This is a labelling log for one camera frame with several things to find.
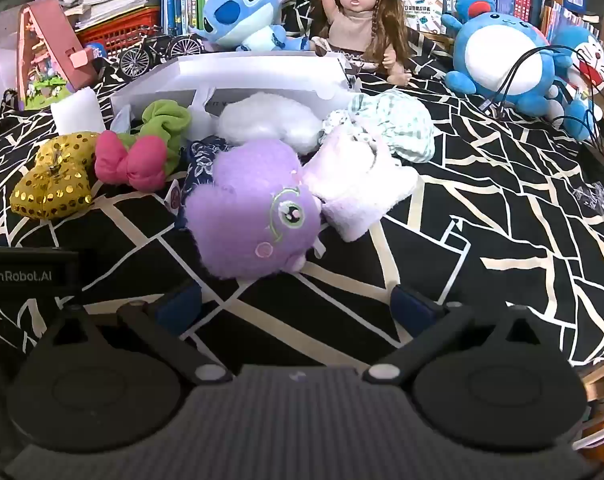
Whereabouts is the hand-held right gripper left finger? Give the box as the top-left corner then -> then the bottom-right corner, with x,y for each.
42,280 -> 235,386

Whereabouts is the round blue mouse plush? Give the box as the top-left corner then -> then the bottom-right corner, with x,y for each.
441,0 -> 575,116

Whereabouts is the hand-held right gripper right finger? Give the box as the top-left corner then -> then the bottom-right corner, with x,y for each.
363,285 -> 550,386

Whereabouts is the red plastic basket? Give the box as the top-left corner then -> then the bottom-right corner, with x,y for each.
77,7 -> 163,58

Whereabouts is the white printed box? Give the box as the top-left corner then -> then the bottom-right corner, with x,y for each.
394,0 -> 457,36

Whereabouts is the white fluffy plush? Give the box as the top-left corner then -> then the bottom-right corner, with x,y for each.
217,92 -> 325,153

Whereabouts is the blue alien plush toy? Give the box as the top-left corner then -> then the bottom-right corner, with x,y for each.
188,0 -> 313,53

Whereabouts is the pink toy house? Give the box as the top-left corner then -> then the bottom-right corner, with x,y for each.
16,0 -> 103,111

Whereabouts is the purple plush toy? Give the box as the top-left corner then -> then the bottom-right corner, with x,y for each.
182,137 -> 327,281

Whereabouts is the blue cat plush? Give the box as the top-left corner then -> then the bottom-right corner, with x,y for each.
546,27 -> 604,143

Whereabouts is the clear plastic wrap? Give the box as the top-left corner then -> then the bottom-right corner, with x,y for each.
572,182 -> 604,241

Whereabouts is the white foam block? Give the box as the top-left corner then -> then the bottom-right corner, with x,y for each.
50,87 -> 105,137

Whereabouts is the navy floral drawstring pouch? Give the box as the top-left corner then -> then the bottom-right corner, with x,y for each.
174,135 -> 233,231

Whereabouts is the pink fabric bow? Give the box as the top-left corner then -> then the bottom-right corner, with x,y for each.
94,130 -> 170,192

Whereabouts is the black cable bundle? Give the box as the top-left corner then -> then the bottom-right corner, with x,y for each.
482,45 -> 604,171

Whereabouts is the brown-haired baby doll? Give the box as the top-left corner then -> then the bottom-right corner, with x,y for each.
309,0 -> 415,87

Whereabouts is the green scrunchie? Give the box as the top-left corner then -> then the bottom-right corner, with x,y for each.
114,100 -> 193,161

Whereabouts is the white plastic wrapper packet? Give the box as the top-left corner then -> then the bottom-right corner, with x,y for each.
112,104 -> 145,136

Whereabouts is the black white patterned blanket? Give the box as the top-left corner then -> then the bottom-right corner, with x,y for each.
0,0 -> 604,371

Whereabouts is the black miniature bicycle model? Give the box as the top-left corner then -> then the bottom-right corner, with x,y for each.
118,34 -> 205,80

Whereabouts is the white cardboard box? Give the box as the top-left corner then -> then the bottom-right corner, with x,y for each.
109,50 -> 363,126

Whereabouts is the pale pink fluffy towel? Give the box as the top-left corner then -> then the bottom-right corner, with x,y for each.
302,125 -> 423,243

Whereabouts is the gold sequin bow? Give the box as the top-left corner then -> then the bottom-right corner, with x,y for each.
9,131 -> 103,221

